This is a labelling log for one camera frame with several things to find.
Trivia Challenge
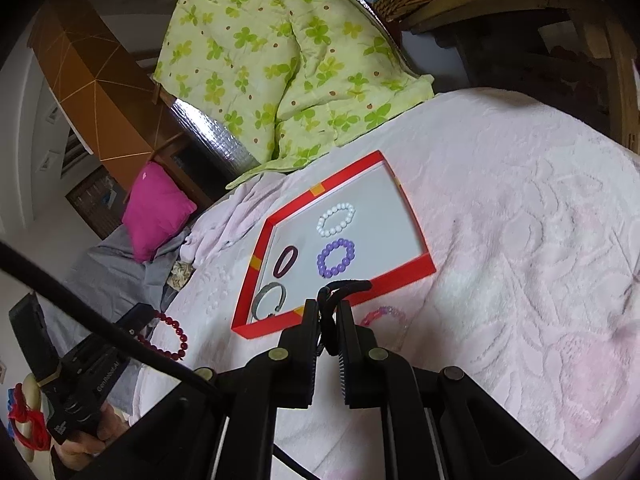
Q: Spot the green floral quilt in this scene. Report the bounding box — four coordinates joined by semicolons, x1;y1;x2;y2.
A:
150;0;435;191

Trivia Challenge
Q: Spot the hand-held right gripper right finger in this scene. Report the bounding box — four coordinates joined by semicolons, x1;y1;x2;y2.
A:
335;301;578;480

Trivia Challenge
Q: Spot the brown wooden headboard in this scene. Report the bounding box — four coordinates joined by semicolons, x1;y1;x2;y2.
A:
27;0;201;211

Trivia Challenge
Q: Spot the person's left hand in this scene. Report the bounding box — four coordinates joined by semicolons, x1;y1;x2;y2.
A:
57;406;131;473

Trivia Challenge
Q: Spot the white red floral cushion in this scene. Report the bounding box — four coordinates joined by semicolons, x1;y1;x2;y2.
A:
540;24;601;63

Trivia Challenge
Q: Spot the black bracelet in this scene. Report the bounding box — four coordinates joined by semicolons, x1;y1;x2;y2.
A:
316;279;374;357

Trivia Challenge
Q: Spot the silver bangle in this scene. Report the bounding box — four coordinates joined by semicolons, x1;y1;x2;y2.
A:
251;282;287;322

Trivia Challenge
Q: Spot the silver foil mat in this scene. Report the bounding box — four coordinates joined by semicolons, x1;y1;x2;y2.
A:
167;97;261;181

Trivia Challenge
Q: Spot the pink pillow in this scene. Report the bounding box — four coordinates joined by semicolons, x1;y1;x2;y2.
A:
121;161;197;263

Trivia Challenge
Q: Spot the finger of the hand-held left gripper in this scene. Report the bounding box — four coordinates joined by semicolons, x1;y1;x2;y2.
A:
111;303;156;348
8;292;63;389

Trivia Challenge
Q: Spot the pink bead bracelet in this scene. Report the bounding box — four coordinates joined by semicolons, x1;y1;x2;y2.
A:
360;306;407;333

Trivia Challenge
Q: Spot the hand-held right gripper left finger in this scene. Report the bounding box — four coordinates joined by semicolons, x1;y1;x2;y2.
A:
87;299;322;480

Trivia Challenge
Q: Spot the red ribbon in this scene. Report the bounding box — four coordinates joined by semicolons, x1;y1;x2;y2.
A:
7;382;51;453

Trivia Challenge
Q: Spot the small white bead bracelet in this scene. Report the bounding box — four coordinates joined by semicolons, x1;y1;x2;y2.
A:
205;267;231;316

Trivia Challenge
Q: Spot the maroon bangle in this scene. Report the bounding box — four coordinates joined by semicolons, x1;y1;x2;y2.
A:
273;245;298;279

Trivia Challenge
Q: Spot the purple bead bracelet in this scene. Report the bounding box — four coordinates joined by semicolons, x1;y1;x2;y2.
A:
316;238;356;279

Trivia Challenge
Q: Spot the grey bed sheet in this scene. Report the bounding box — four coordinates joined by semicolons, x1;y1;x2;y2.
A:
37;225;201;411

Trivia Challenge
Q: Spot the crumpled patterned cloth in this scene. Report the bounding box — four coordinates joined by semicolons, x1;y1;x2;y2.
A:
167;262;194;291

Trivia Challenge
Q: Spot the red jewelry box tray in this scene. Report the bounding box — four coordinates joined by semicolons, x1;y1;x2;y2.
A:
231;150;436;340

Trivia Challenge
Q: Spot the dark red bead bracelet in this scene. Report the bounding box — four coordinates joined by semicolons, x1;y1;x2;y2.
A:
135;311;190;361

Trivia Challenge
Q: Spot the black cable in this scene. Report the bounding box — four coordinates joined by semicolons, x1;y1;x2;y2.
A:
0;241;226;403

